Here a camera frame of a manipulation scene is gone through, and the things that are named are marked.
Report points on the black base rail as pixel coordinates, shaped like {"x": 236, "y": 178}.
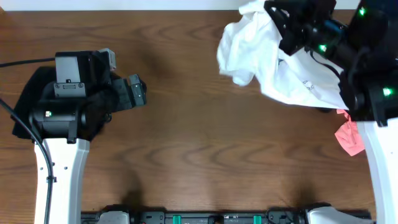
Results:
{"x": 318, "y": 213}

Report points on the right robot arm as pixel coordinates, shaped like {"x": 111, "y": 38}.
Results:
{"x": 366, "y": 51}

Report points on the black folded garment left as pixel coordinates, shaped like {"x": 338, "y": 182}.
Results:
{"x": 39, "y": 87}

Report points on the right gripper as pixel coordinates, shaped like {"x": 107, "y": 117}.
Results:
{"x": 290, "y": 38}

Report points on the pink garment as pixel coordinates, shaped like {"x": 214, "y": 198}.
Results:
{"x": 348, "y": 136}

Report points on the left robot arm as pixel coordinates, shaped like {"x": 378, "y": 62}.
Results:
{"x": 70, "y": 112}

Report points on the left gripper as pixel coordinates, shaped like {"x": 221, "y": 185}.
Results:
{"x": 123, "y": 94}

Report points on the white printed t-shirt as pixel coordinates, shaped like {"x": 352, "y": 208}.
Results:
{"x": 250, "y": 49}

